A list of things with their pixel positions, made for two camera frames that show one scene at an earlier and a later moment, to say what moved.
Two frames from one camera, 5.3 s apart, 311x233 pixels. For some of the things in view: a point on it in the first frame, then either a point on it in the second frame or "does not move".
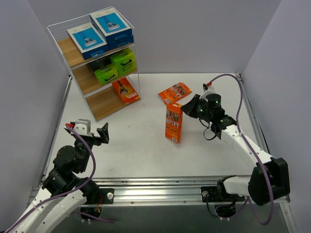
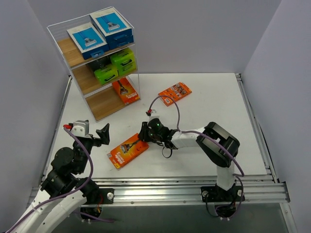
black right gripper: x=197 y=109 to x=144 y=133
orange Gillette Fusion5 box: x=174 y=122 to x=127 y=151
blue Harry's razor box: x=88 y=41 does not move
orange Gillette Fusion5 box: x=126 y=91 does not move
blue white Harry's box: x=115 y=30 does not move
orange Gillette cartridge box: x=174 y=93 does not move
